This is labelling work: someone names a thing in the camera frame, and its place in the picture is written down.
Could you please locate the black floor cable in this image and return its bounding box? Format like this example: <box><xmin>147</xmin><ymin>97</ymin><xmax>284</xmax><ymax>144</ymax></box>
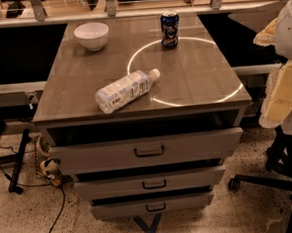
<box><xmin>0</xmin><ymin>127</ymin><xmax>69</xmax><ymax>233</ymax></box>

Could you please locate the middle grey drawer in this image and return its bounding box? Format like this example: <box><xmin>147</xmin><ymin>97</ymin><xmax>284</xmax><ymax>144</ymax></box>
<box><xmin>75</xmin><ymin>165</ymin><xmax>225</xmax><ymax>201</ymax></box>

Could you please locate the blue soda can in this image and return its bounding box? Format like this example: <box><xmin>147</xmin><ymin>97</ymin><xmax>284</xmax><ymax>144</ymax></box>
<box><xmin>160</xmin><ymin>10</ymin><xmax>179</xmax><ymax>48</ymax></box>

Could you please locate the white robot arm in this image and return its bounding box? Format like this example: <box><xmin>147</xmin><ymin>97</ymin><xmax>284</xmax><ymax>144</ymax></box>
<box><xmin>253</xmin><ymin>0</ymin><xmax>292</xmax><ymax>135</ymax></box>

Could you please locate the black office chair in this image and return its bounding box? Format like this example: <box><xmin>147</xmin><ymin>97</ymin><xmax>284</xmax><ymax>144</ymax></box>
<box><xmin>228</xmin><ymin>126</ymin><xmax>292</xmax><ymax>233</ymax></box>

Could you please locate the clear plastic water bottle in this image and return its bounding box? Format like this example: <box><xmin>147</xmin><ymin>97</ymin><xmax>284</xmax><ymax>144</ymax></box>
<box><xmin>95</xmin><ymin>69</ymin><xmax>160</xmax><ymax>114</ymax></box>

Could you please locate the grey drawer cabinet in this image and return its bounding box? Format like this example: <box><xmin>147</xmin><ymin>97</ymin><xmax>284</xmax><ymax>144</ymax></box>
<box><xmin>34</xmin><ymin>13</ymin><xmax>250</xmax><ymax>220</ymax></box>

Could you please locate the grey drawer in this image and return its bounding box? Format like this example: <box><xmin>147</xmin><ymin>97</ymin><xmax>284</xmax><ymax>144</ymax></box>
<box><xmin>50</xmin><ymin>127</ymin><xmax>242</xmax><ymax>175</ymax></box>
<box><xmin>75</xmin><ymin>165</ymin><xmax>225</xmax><ymax>201</ymax></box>
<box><xmin>90</xmin><ymin>191</ymin><xmax>214</xmax><ymax>221</ymax></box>

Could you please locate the white bowl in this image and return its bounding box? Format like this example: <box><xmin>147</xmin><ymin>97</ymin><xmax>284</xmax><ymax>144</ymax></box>
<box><xmin>74</xmin><ymin>22</ymin><xmax>109</xmax><ymax>51</ymax></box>

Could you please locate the top grey drawer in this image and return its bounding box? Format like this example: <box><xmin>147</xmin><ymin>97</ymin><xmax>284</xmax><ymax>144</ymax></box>
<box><xmin>50</xmin><ymin>127</ymin><xmax>242</xmax><ymax>175</ymax></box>

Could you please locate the blue tape cross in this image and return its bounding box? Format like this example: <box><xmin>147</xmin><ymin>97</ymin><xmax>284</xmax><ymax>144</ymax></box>
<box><xmin>133</xmin><ymin>214</ymin><xmax>161</xmax><ymax>233</ymax></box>

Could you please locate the black metal stand leg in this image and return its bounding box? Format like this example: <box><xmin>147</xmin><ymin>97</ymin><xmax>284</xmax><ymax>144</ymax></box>
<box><xmin>0</xmin><ymin>129</ymin><xmax>30</xmax><ymax>195</ymax></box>

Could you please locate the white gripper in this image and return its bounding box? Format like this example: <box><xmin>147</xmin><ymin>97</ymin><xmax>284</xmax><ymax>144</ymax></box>
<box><xmin>253</xmin><ymin>0</ymin><xmax>292</xmax><ymax>128</ymax></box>

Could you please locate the wire basket with toys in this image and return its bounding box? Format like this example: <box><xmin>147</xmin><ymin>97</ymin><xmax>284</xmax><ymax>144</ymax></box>
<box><xmin>35</xmin><ymin>135</ymin><xmax>63</xmax><ymax>187</ymax></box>

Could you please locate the bottom grey drawer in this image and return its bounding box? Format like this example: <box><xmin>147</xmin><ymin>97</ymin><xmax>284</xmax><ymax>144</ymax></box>
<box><xmin>90</xmin><ymin>191</ymin><xmax>214</xmax><ymax>221</ymax></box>

